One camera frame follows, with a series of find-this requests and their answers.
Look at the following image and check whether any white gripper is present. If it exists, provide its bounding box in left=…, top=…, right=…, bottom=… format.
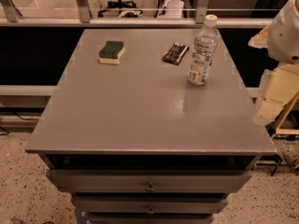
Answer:
left=248, top=0, right=299, bottom=126

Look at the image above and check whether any clear plastic water bottle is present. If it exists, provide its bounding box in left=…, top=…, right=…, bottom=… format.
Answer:
left=188, top=14, right=218, bottom=86

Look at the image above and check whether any yellow wooden stand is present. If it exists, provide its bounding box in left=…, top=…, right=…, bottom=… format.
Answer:
left=271, top=92, right=299, bottom=138

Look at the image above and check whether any black snack packet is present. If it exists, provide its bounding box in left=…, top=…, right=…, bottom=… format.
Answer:
left=163, top=43, right=189, bottom=65

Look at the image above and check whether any grey drawer cabinet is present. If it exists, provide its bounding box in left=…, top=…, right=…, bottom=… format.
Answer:
left=25, top=27, right=278, bottom=224

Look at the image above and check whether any green and yellow sponge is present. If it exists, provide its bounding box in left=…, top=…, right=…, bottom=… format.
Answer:
left=98, top=41, right=125, bottom=64

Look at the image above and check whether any top grey drawer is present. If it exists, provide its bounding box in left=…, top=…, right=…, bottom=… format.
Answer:
left=46, top=170, right=251, bottom=193

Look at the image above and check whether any grey drawer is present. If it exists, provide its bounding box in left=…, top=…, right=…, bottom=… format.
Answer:
left=74, top=195, right=228, bottom=215
left=46, top=170, right=251, bottom=193
left=89, top=214, right=213, bottom=224

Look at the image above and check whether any bottom grey drawer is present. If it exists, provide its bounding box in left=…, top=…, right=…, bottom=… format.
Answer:
left=89, top=214, right=213, bottom=224

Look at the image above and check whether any middle grey drawer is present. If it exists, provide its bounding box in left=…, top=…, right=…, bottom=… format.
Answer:
left=74, top=195, right=228, bottom=215

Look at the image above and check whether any grey metal railing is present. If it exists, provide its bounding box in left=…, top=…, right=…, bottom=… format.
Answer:
left=0, top=0, right=278, bottom=28

